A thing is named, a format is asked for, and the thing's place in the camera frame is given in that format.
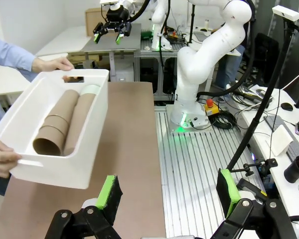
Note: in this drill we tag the black camera pole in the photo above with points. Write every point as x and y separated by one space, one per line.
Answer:
259 117

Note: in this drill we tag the black yellow device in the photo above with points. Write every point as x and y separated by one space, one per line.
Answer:
251 188

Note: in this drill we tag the brown paper cup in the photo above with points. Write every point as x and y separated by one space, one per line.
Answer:
55 124
64 104
79 119
49 135

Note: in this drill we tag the white plastic basket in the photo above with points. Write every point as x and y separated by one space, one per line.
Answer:
64 171

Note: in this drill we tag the black pen cup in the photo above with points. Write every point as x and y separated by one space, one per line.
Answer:
295 171

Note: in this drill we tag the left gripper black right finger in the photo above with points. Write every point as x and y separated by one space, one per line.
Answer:
239 216

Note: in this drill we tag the person's right hand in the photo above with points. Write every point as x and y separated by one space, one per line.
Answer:
1 156

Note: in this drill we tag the mint green cup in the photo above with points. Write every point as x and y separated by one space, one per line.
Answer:
91 89

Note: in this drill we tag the person's left forearm blue sleeve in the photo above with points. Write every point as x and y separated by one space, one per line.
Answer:
12 57

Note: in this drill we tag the white table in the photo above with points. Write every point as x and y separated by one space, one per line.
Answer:
59 42

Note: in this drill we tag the black computer mouse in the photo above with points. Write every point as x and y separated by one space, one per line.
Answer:
287 106

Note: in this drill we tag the yellow emergency stop button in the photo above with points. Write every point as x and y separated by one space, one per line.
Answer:
211 108

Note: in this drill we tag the white camera on pole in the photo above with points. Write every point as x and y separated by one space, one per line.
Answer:
286 13

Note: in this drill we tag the aluminium slotted base plate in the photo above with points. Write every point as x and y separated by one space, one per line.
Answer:
189 174

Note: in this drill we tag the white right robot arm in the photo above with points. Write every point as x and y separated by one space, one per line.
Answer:
189 74

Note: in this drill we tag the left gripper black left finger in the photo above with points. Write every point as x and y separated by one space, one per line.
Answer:
99 214

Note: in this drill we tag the white wedge stand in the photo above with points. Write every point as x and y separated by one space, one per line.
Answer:
280 140

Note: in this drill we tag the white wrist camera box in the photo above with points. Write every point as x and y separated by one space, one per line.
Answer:
109 1

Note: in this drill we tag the grey keyboard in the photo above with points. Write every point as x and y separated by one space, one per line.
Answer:
272 122

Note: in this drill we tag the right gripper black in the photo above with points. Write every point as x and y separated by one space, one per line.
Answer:
117 15

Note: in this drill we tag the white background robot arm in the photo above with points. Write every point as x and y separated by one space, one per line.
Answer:
159 15

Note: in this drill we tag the white desk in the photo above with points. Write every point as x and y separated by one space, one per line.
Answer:
264 154

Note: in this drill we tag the person's left hand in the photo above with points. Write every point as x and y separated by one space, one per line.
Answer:
52 64

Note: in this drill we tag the person in blue jeans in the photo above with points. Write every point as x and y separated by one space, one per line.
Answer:
229 67

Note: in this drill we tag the grey table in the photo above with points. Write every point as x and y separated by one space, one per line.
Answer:
129 42

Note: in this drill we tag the large cardboard box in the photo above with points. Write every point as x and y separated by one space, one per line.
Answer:
89 22

